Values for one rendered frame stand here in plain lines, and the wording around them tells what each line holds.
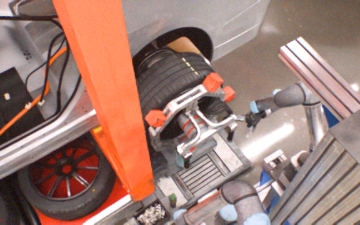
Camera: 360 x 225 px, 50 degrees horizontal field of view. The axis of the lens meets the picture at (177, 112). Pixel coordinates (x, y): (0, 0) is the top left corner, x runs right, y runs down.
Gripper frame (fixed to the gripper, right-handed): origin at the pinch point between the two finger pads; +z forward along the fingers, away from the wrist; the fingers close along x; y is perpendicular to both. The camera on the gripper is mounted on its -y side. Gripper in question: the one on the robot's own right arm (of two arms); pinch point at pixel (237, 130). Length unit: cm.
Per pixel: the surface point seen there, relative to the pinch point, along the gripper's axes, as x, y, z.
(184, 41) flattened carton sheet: -134, -85, -52
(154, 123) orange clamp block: -21, 27, 47
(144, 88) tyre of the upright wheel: -44, 28, 40
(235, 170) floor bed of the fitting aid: 4, -75, -7
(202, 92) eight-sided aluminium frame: -22.3, 28.7, 13.7
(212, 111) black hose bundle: -12.9, 17.8, 12.4
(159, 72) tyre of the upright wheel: -45, 33, 28
